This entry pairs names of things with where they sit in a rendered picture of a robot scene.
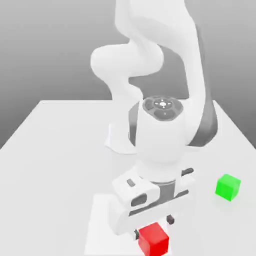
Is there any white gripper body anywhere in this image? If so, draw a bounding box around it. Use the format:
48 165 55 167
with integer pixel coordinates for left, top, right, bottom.
115 189 196 236

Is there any small red cube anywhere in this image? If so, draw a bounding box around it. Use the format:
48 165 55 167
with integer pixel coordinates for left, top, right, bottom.
137 221 170 256

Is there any small green cube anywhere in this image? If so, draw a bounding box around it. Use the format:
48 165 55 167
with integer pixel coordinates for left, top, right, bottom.
215 173 242 202

